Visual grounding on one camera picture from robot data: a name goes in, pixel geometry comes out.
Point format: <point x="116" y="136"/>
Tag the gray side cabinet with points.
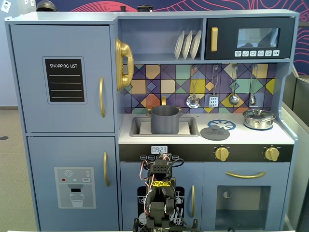
<point x="299" y="108"/>

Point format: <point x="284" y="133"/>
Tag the shiny steel pot lid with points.
<point x="256" y="113"/>

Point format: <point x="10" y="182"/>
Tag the small black cylinder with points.
<point x="122" y="8"/>

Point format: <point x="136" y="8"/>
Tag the steel skimmer spoon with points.
<point x="193" y="101"/>

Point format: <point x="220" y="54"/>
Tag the gray round lid with knob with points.
<point x="207" y="134"/>

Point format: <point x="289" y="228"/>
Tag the black floor disc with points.
<point x="3" y="138"/>

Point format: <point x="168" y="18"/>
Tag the blue toy kitchen unit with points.
<point x="72" y="17"/>

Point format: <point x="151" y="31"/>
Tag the blue oven door with window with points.
<point x="210" y="205"/>

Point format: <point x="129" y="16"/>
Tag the blue dishwasher door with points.
<point x="130" y="174"/>

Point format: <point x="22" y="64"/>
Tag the gray toy sink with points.
<point x="135" y="134"/>

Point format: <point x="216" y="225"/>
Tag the gray plastic pot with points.
<point x="164" y="123"/>

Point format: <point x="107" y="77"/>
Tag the black round container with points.
<point x="144" y="8"/>

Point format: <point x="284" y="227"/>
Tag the black dishwasher sticker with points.
<point x="179" y="207"/>

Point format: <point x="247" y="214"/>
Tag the white toy plate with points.
<point x="196" y="44"/>
<point x="179" y="46"/>
<point x="187" y="46"/>

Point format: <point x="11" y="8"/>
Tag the gold toy faucet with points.
<point x="164" y="100"/>

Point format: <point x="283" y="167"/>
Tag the steel small spoon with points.
<point x="252" y="99"/>

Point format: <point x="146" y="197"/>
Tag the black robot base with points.
<point x="144" y="227"/>

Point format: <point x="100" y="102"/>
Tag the blue fridge door with dispenser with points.
<point x="43" y="157"/>

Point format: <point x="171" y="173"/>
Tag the black shopping list board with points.
<point x="65" y="81"/>

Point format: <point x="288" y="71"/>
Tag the steel ladle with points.
<point x="233" y="99"/>

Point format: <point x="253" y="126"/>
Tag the digital clock display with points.
<point x="159" y="149"/>

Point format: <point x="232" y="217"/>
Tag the gold stove knob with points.
<point x="272" y="154"/>
<point x="222" y="154"/>

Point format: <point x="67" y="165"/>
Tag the blue large fridge door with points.
<point x="29" y="96"/>

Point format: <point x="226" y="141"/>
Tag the black helmet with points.
<point x="46" y="6"/>

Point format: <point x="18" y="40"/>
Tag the steel slotted spatula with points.
<point x="214" y="102"/>

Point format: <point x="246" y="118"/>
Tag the gold toy telephone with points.
<point x="122" y="48"/>

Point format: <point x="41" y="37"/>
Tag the black microwave door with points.
<point x="227" y="36"/>

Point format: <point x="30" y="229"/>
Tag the white wall sticker with face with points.
<point x="6" y="6"/>

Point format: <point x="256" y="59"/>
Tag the colourful geometric backsplash panel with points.
<point x="169" y="84"/>

